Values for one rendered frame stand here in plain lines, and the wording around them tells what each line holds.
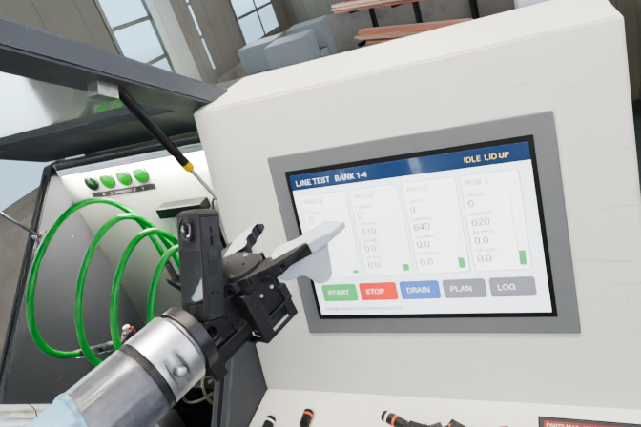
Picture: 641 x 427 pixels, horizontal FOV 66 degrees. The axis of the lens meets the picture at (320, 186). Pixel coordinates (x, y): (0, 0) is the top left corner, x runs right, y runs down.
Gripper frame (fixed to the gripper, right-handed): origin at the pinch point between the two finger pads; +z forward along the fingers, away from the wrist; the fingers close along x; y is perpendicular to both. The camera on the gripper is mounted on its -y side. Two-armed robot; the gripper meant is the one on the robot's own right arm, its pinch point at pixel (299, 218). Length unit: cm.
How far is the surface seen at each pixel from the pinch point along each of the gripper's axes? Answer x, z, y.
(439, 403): -4.3, 13.7, 47.4
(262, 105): -21.6, 20.6, -11.1
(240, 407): -36, -5, 39
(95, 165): -86, 14, -10
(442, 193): 3.8, 25.1, 11.2
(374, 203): -6.9, 21.3, 10.2
